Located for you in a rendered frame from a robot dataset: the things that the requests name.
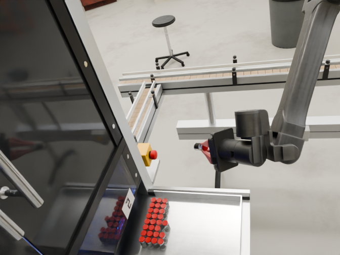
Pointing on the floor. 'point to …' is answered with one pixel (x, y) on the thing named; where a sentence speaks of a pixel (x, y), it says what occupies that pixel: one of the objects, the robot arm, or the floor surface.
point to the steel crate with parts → (95, 3)
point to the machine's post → (107, 88)
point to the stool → (162, 20)
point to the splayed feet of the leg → (217, 177)
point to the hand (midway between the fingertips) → (204, 146)
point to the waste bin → (286, 22)
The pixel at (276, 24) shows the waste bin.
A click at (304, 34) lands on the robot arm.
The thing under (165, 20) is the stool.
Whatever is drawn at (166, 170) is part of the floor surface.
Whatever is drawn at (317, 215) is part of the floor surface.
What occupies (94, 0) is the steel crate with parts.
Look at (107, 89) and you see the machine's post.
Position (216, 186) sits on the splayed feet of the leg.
